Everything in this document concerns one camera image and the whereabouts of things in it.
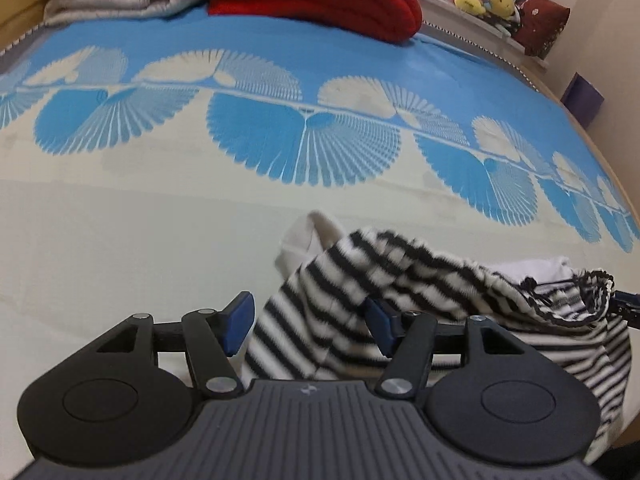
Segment striped hooded top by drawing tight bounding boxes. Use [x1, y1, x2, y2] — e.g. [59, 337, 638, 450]
[240, 211, 634, 467]

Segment purple box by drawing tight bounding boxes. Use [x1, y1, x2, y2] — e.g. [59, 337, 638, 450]
[560, 72, 605, 129]

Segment white windowsill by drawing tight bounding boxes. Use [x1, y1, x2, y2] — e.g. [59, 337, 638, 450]
[414, 0, 552, 69]

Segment blue fan-patterned bed sheet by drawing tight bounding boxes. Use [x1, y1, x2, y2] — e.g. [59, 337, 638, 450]
[0, 0, 640, 480]

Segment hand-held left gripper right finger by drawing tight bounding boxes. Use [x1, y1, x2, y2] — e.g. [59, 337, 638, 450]
[364, 296, 547, 399]

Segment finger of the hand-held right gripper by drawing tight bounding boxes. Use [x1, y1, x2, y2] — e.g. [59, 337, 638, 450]
[612, 290, 640, 330]

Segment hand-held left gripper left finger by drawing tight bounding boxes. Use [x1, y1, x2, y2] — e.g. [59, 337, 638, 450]
[95, 291, 256, 397]

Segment dark red dotted cushion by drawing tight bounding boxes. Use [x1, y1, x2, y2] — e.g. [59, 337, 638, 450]
[514, 0, 572, 57]

